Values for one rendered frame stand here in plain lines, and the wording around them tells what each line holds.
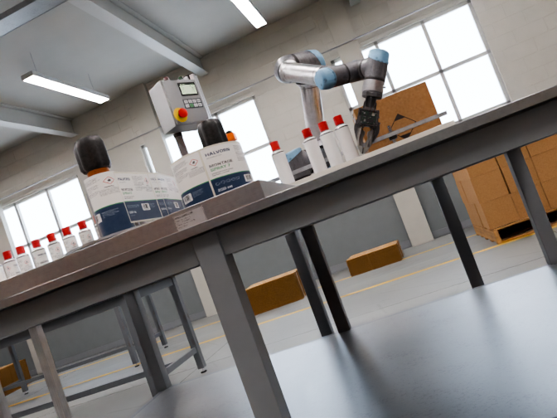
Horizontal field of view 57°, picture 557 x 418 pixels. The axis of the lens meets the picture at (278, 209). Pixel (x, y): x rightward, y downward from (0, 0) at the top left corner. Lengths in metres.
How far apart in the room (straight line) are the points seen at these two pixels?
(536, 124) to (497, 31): 6.58
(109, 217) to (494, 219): 4.14
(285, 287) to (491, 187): 2.47
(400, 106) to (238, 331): 1.26
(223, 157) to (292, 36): 6.51
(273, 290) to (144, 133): 3.47
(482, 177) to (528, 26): 3.13
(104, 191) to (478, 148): 0.92
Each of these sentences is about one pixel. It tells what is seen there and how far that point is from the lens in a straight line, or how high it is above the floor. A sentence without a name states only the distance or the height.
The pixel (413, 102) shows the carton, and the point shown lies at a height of 1.06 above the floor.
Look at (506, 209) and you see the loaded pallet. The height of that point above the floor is 0.27.
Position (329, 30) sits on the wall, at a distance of 7.70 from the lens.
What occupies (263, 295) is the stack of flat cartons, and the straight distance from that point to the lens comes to 6.01.
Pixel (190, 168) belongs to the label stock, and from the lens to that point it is 1.33.
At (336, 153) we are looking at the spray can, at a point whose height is 0.96.
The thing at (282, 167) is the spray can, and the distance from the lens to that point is 1.88.
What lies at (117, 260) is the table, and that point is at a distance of 1.17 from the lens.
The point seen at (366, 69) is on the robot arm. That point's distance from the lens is 1.89.
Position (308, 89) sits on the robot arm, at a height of 1.31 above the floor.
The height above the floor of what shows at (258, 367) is 0.50.
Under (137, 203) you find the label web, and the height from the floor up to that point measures 0.97.
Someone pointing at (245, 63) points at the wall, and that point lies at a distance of 7.87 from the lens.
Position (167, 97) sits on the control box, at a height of 1.40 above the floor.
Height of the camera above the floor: 0.74
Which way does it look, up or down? 3 degrees up
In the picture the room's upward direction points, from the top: 20 degrees counter-clockwise
